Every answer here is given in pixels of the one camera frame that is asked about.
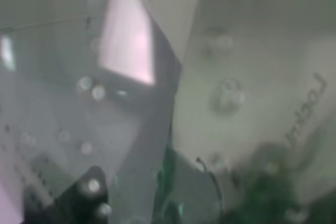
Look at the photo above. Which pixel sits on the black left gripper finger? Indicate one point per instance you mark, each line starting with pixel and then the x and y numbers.
pixel 79 203

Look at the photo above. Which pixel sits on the green transparent plastic bottle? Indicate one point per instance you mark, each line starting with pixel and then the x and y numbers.
pixel 197 111

